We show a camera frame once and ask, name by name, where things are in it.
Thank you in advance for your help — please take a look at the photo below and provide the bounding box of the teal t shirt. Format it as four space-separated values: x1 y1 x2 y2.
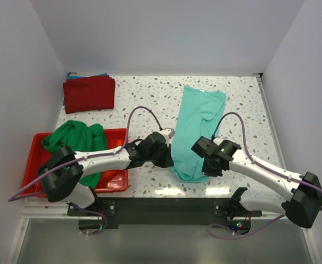
170 85 226 183

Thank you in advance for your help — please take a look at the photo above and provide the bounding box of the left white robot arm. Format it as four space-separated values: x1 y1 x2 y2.
37 128 175 209

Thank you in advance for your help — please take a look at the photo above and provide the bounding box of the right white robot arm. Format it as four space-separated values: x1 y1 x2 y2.
191 136 322 228

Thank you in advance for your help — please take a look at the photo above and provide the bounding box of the orange t shirt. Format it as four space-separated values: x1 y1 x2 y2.
99 139 128 184

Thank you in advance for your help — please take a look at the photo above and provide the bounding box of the red plastic bin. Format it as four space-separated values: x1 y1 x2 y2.
21 128 129 197

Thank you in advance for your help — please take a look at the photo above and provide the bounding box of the green t shirt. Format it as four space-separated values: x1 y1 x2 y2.
42 120 108 190

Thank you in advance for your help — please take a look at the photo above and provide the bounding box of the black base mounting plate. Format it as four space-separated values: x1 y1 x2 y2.
67 197 262 230

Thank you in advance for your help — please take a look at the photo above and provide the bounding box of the folded dark red t shirt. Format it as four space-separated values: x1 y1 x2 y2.
63 75 115 114

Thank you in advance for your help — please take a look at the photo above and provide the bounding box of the folded blue t shirt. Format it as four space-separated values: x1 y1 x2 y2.
62 73 115 106

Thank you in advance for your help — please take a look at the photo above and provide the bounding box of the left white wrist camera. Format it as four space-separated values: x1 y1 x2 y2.
160 128 175 141

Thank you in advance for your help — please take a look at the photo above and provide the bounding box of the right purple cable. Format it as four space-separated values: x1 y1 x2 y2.
207 112 322 239

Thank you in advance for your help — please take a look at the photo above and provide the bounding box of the purple cable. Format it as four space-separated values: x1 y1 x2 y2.
207 112 322 239
7 106 164 236

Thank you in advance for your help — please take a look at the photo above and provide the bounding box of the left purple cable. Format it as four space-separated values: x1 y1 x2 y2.
7 106 164 236

